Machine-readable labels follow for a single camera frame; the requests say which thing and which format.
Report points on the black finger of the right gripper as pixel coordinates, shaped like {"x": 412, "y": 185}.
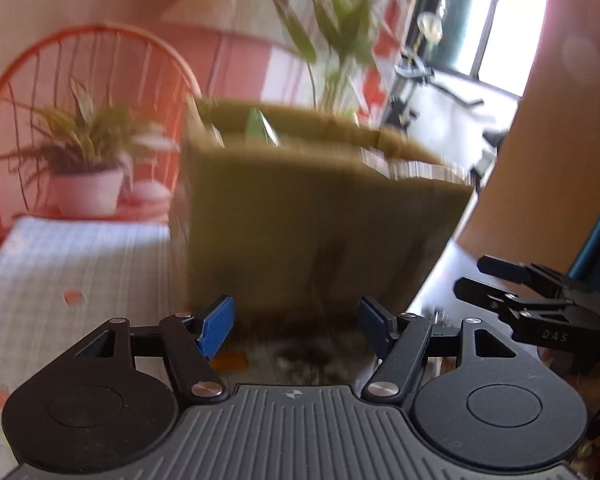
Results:
{"x": 546, "y": 323}

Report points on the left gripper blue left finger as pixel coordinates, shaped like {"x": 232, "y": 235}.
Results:
{"x": 190, "y": 342}

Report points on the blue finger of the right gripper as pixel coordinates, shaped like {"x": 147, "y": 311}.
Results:
{"x": 532, "y": 275}

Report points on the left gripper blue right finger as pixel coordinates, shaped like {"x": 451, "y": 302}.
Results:
{"x": 399, "y": 342}

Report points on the brown cardboard box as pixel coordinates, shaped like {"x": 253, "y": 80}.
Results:
{"x": 336, "y": 212}

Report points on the green snack bag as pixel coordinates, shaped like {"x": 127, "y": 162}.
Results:
{"x": 258, "y": 129}

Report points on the wooden panel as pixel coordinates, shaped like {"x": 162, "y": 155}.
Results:
{"x": 543, "y": 196}

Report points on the checkered bed sheet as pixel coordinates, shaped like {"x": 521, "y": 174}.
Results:
{"x": 60, "y": 280}

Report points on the black exercise bike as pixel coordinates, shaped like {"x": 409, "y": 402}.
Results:
{"x": 465, "y": 122}

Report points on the printed room backdrop cloth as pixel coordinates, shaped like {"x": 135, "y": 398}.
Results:
{"x": 122, "y": 51}

